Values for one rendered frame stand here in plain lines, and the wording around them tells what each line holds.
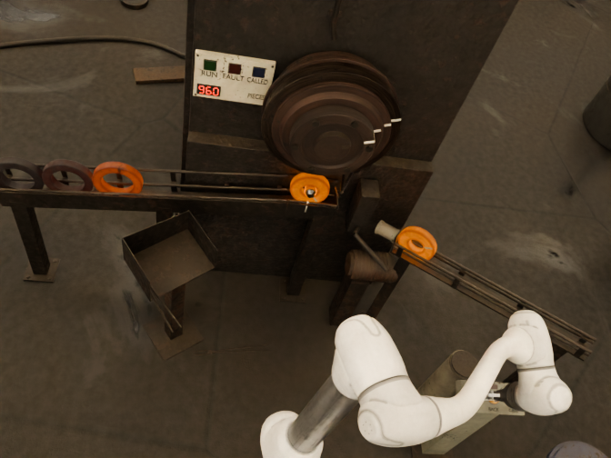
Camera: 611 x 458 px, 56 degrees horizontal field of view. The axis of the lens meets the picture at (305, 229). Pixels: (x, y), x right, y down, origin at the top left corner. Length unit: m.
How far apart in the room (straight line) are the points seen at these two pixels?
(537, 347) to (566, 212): 2.23
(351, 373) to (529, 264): 2.22
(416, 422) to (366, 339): 0.21
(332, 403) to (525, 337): 0.58
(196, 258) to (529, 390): 1.20
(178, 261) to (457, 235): 1.77
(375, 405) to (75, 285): 1.82
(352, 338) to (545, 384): 0.60
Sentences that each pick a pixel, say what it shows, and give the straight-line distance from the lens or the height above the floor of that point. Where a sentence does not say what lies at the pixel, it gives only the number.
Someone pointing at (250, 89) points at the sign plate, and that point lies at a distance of 2.02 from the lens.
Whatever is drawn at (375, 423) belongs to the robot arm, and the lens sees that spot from 1.32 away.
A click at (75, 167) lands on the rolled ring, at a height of 0.74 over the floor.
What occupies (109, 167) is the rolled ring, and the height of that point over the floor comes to 0.77.
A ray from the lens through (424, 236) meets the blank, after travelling 2.23.
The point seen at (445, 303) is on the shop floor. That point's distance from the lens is 3.08.
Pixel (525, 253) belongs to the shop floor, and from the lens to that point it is 3.52.
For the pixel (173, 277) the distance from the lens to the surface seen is 2.13.
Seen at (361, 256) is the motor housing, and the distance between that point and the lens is 2.39.
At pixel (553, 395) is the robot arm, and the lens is 1.74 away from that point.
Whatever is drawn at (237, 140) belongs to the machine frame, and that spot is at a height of 0.87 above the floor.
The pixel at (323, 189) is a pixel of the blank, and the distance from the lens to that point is 2.21.
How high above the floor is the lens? 2.42
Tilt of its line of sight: 52 degrees down
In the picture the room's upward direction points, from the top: 18 degrees clockwise
